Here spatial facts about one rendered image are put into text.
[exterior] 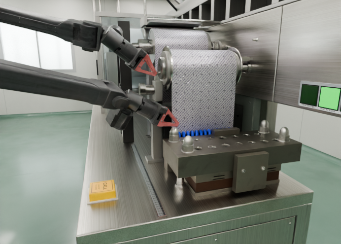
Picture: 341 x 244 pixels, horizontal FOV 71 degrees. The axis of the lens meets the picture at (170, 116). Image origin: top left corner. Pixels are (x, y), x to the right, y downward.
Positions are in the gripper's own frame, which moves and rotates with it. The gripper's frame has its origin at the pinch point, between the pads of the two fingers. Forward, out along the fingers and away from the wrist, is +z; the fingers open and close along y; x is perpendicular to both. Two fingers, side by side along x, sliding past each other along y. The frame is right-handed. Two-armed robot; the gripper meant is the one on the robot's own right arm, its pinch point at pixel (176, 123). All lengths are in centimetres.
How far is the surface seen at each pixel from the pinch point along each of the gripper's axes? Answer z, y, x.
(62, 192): -5, -161, -126
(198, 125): 7.5, 0.3, 3.1
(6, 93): -175, -556, -161
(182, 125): 2.3, 0.2, 0.4
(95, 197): -15.9, 13.4, -26.8
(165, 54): -13.9, -3.5, 18.4
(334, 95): 19.6, 31.2, 26.0
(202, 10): 4, -54, 57
